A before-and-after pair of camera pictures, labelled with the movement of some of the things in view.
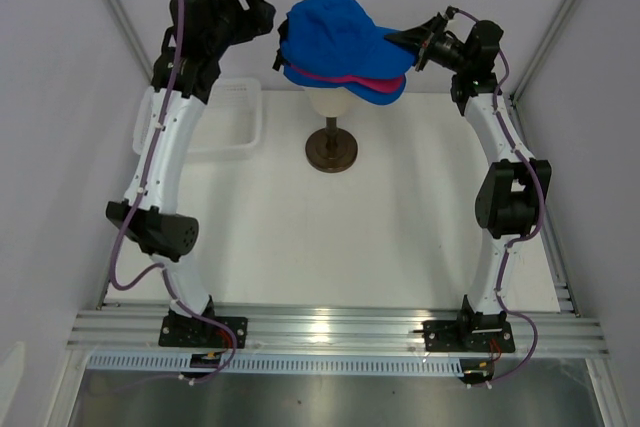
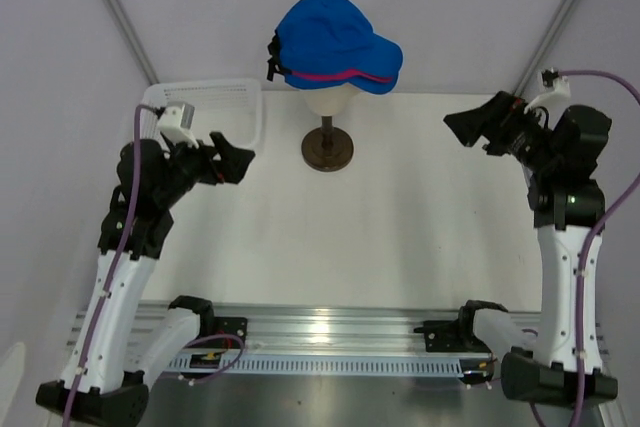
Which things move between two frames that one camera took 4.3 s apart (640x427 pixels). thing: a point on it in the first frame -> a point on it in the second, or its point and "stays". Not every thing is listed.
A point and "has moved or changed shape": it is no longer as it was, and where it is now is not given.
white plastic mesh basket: [231, 123] stays
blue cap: [337, 34] has moved or changed shape
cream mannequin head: [329, 101] stays
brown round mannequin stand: [331, 149] stays
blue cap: [301, 79] -> [378, 81]
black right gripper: [425, 36] -> [495, 121]
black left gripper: [256, 21] -> [231, 166]
